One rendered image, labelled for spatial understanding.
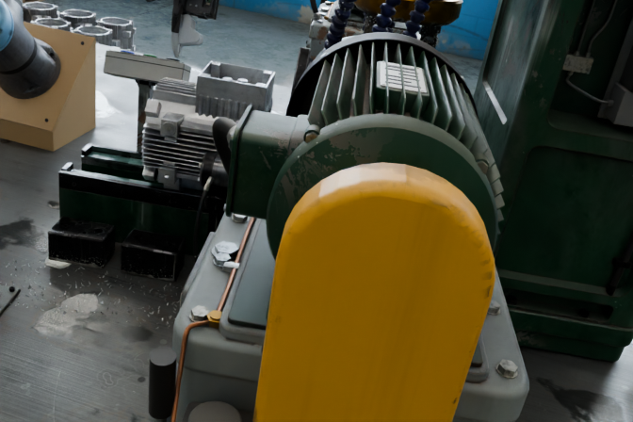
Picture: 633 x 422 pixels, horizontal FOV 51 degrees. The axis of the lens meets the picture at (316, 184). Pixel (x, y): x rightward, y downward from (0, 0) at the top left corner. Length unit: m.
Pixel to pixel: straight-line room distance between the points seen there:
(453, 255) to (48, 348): 0.80
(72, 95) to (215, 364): 1.22
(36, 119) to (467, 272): 1.40
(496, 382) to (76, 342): 0.70
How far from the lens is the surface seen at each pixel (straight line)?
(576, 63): 1.08
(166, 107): 1.18
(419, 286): 0.38
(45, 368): 1.05
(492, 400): 0.55
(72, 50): 1.74
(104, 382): 1.01
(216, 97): 1.15
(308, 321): 0.40
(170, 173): 1.18
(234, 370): 0.54
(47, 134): 1.66
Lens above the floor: 1.49
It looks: 26 degrees down
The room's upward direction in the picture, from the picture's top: 9 degrees clockwise
